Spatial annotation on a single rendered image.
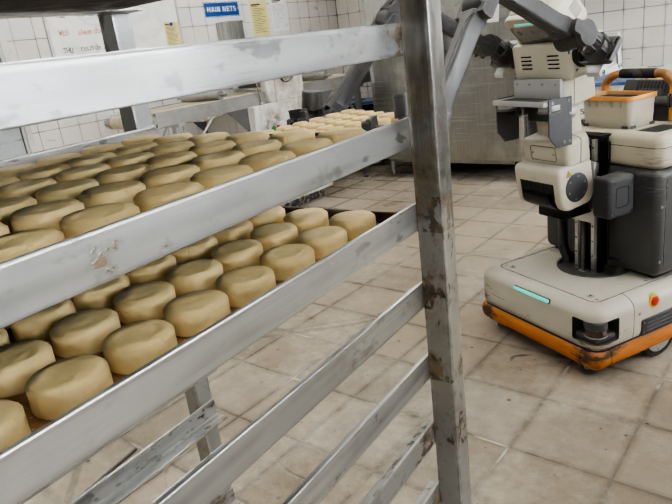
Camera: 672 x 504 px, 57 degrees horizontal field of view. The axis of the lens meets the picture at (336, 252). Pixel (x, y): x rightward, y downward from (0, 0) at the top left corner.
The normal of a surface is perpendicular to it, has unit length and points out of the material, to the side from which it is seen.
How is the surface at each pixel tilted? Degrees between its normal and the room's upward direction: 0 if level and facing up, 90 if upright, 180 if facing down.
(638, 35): 90
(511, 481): 0
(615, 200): 90
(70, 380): 0
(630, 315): 90
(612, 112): 93
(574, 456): 0
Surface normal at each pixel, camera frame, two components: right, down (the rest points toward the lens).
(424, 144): -0.55, 0.33
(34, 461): 0.83, 0.08
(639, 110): 0.44, 0.28
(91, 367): -0.12, -0.94
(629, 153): -0.89, 0.25
